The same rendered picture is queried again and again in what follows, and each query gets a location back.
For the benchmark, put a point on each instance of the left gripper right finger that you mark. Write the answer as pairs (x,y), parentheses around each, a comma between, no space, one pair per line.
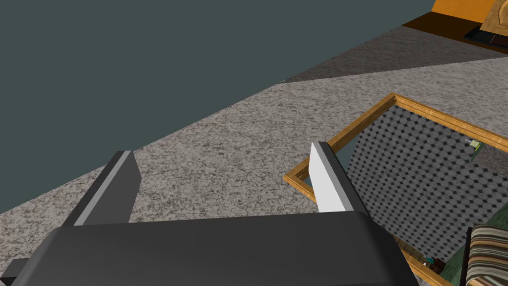
(327,186)

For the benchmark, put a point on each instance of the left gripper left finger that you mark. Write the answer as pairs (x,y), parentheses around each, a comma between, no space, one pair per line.
(113,194)

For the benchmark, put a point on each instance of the wooden framed mirror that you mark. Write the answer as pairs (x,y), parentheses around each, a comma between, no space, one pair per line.
(416,178)

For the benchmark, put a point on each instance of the striped cloth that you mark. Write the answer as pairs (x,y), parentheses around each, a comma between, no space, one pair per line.
(490,254)

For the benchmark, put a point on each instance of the orange wooden furniture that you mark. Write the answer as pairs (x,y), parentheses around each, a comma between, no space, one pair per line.
(452,20)

